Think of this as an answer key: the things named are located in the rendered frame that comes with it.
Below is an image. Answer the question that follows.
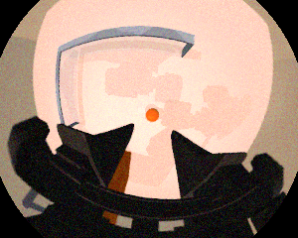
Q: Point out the orange ball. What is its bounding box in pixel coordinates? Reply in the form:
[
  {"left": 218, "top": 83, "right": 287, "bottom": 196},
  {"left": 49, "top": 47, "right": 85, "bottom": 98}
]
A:
[{"left": 146, "top": 108, "right": 160, "bottom": 120}]

